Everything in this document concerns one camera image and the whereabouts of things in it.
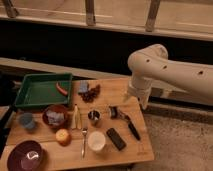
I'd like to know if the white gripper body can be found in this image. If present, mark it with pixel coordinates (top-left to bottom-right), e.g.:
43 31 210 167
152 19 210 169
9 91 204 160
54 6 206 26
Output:
127 77 152 109

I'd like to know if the dark red grape bunch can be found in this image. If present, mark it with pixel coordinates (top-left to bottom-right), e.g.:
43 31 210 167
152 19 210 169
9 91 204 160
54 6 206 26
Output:
80 85 101 103

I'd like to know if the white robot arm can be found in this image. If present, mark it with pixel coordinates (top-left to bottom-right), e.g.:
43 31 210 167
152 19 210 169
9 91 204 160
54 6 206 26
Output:
127 44 213 109

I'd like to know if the green plastic tray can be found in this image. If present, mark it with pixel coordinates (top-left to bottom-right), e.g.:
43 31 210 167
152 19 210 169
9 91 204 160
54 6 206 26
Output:
15 73 73 110

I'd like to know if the wooden board table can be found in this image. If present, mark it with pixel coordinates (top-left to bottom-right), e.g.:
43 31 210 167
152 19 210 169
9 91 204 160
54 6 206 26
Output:
0 78 154 171

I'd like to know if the black rectangular remote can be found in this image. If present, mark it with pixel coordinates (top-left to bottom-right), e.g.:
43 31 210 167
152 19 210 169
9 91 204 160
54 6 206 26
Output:
106 128 126 150

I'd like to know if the small metal cup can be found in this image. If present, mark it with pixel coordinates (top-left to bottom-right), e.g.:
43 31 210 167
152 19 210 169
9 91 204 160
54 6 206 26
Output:
88 110 100 126

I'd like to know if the blue sponge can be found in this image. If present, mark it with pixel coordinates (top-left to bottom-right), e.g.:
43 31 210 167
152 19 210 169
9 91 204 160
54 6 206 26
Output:
78 81 89 94

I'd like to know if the white cup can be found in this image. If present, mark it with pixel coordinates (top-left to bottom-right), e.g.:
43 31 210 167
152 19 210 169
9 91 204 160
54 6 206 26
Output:
88 131 106 153

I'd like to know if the metal fork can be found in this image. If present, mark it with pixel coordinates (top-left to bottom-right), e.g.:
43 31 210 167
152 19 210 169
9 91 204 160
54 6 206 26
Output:
81 127 88 158

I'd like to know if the yellow banana slice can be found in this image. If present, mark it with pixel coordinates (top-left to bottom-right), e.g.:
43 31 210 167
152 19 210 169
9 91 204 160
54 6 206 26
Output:
71 105 82 129

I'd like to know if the red sausage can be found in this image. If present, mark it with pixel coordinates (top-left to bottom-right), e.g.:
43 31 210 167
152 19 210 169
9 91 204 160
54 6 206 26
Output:
56 82 68 96

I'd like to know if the red bowl with cloth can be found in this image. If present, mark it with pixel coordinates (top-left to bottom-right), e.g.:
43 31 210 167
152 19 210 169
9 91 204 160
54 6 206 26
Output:
42 105 68 129

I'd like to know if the orange apple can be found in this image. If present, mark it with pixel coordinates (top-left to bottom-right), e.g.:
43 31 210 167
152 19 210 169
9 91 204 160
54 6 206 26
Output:
55 129 71 145

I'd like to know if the small blue cup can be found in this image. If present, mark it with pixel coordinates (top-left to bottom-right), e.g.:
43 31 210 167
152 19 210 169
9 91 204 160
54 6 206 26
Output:
18 113 36 130

